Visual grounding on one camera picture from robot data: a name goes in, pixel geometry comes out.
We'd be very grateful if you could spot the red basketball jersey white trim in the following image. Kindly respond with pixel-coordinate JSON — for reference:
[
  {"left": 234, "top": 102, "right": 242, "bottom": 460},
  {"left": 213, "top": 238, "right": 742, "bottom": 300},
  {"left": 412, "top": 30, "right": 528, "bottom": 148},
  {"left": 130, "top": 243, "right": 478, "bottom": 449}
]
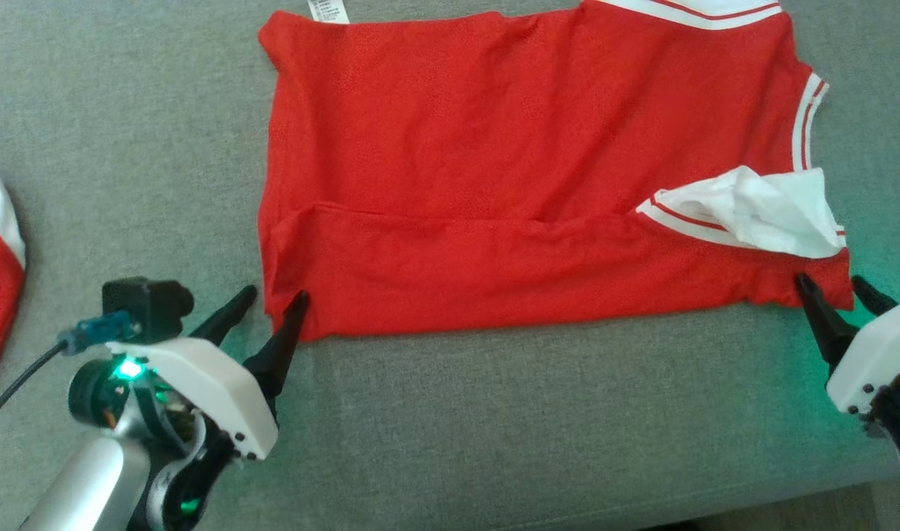
[{"left": 257, "top": 0, "right": 856, "bottom": 344}]

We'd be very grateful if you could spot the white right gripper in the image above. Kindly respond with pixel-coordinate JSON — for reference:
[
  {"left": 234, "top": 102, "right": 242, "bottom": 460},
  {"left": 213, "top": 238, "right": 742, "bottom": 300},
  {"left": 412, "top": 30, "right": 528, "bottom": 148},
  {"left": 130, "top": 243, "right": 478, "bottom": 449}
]
[{"left": 794, "top": 272, "right": 900, "bottom": 414}]

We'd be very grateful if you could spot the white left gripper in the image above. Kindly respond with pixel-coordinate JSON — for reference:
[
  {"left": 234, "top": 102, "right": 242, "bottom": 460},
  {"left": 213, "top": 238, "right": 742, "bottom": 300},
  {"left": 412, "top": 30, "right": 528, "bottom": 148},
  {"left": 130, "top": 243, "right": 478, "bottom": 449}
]
[{"left": 68, "top": 285, "right": 311, "bottom": 462}]

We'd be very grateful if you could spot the left camera cable teal plug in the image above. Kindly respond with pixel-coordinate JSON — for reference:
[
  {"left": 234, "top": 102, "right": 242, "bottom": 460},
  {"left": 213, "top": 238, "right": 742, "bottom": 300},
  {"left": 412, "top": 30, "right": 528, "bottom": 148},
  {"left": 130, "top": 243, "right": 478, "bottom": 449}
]
[{"left": 0, "top": 311, "right": 142, "bottom": 433}]

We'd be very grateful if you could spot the grey sofa seat cushion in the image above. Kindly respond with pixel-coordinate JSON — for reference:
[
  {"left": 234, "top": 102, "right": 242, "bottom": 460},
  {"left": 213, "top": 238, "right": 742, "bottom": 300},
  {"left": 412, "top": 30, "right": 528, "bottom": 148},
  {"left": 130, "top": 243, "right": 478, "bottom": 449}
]
[{"left": 0, "top": 0, "right": 900, "bottom": 531}]

